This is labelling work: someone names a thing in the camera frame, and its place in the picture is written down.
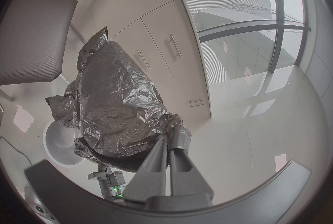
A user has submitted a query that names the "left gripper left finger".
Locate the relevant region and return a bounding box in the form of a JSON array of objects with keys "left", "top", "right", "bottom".
[{"left": 124, "top": 137, "right": 167, "bottom": 204}]

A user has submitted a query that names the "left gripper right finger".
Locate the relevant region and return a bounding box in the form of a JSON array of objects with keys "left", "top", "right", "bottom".
[{"left": 169, "top": 149, "right": 214, "bottom": 197}]

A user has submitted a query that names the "black plastic bag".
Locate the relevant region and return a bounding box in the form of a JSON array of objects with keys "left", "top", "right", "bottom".
[{"left": 45, "top": 26, "right": 192, "bottom": 173}]

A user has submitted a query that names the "white trash bin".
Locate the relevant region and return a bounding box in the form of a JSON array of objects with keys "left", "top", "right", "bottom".
[{"left": 43, "top": 120, "right": 87, "bottom": 166}]

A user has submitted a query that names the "white cabinet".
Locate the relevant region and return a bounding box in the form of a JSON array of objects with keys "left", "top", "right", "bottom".
[{"left": 52, "top": 0, "right": 212, "bottom": 118}]

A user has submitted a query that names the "grey padded white-legged chair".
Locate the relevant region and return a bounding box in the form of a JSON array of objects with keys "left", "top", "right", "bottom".
[{"left": 0, "top": 0, "right": 125, "bottom": 103}]

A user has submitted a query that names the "window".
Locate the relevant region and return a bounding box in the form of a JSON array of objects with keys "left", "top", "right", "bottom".
[{"left": 159, "top": 0, "right": 313, "bottom": 85}]

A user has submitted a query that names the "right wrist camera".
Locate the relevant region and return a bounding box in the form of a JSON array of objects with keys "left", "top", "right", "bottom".
[{"left": 107, "top": 171, "right": 126, "bottom": 188}]

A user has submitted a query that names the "black cable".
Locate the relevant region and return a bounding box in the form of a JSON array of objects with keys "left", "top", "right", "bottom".
[{"left": 0, "top": 137, "right": 33, "bottom": 167}]

